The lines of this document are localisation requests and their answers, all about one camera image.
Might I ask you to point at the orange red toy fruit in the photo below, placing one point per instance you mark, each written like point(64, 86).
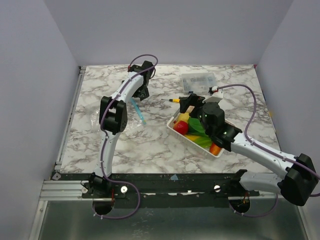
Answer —
point(214, 149)

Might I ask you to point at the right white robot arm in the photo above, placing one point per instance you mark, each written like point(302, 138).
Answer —
point(293, 177)

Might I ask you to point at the yellow toy lemon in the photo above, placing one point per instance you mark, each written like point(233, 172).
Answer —
point(183, 117)

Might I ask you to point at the red yellow toy apple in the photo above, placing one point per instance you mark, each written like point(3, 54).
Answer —
point(181, 127)

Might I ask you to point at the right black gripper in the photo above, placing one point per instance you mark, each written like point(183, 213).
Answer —
point(191, 101)

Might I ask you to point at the yellow toy banana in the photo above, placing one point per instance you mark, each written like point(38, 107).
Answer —
point(192, 137)

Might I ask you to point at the clear plastic screw box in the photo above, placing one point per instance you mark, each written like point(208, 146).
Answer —
point(197, 82)

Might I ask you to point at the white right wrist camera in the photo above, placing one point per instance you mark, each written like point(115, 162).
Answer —
point(215, 95)

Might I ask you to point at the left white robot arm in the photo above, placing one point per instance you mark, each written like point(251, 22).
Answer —
point(98, 180)

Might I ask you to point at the clear zip top bag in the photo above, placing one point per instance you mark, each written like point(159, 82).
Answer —
point(120, 115)

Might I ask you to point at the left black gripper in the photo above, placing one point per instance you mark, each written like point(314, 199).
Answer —
point(141, 95)

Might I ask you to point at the yellow handled screwdriver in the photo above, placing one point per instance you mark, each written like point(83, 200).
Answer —
point(173, 100)

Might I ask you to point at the white perforated plastic basket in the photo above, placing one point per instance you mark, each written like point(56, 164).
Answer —
point(186, 142)

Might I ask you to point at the black bit holder strip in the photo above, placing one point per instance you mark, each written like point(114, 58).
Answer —
point(184, 96)

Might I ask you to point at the green toy leafy vegetable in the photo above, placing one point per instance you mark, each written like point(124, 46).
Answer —
point(195, 128)

